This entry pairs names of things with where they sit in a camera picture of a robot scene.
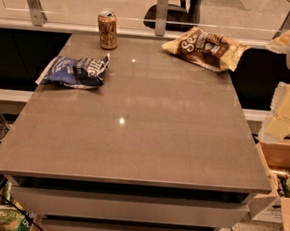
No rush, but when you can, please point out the brown chip bag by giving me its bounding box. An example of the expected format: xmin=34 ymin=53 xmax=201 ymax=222
xmin=161 ymin=27 xmax=250 ymax=72

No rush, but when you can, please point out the blue chip bag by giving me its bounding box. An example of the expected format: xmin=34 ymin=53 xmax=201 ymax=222
xmin=35 ymin=54 xmax=110 ymax=90

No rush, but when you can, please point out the green snack bag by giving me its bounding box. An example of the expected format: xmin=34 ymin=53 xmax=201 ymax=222
xmin=0 ymin=205 xmax=36 ymax=231

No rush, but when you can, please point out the black office chair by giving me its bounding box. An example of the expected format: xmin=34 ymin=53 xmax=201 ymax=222
xmin=142 ymin=0 xmax=206 ymax=34

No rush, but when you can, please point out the orange soda can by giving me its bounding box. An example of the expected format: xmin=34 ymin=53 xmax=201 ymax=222
xmin=97 ymin=10 xmax=118 ymax=50

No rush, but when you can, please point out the upper grey drawer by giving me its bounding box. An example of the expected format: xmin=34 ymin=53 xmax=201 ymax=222
xmin=11 ymin=186 xmax=249 ymax=228

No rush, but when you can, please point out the middle metal railing bracket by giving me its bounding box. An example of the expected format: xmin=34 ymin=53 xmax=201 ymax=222
xmin=154 ymin=0 xmax=169 ymax=37

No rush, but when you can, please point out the left metal railing bracket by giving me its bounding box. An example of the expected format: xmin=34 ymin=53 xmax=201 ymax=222
xmin=27 ymin=0 xmax=47 ymax=27

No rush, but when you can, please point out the black cable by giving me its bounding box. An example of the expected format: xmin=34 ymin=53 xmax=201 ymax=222
xmin=0 ymin=179 xmax=54 ymax=231

